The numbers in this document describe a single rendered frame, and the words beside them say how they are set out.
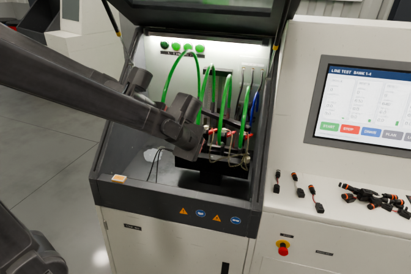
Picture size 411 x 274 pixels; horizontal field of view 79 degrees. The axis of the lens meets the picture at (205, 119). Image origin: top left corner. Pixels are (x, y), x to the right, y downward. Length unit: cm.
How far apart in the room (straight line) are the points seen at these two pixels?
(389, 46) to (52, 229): 231
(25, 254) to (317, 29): 100
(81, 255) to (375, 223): 176
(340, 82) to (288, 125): 24
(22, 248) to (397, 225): 103
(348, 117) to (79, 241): 189
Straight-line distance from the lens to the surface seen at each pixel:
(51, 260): 52
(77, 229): 226
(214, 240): 115
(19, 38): 88
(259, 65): 124
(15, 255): 51
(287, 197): 102
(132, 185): 106
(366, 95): 110
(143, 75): 83
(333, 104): 107
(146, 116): 51
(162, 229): 119
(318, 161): 113
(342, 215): 104
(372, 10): 489
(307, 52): 103
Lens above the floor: 167
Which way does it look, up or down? 29 degrees down
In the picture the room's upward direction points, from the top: 2 degrees clockwise
